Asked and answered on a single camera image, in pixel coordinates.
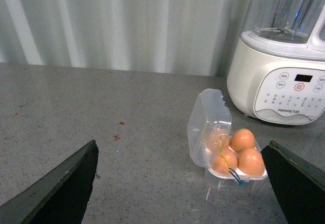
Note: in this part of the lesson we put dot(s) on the white Joyoung blender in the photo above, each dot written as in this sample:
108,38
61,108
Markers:
277,72

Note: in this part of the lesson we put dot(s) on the brown egg box back right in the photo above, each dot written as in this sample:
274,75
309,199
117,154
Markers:
242,139

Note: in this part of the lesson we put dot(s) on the clear plastic egg box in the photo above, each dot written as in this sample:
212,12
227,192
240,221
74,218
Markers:
211,113

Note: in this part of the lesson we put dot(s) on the brown egg box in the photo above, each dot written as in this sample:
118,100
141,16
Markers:
242,139
250,162
217,137
227,159

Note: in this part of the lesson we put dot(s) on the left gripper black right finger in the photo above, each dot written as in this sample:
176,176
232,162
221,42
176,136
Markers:
298,185

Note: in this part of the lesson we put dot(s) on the brown egg box front right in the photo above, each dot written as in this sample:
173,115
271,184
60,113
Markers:
250,162

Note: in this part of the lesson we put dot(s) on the brown egg box front left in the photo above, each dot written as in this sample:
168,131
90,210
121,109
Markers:
227,159

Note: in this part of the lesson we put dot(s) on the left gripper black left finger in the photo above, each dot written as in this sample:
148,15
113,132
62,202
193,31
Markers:
61,196

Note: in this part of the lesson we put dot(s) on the grey pleated curtain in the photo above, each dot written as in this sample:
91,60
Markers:
196,37

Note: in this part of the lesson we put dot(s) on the brown egg box back left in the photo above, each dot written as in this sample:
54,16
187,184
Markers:
217,137

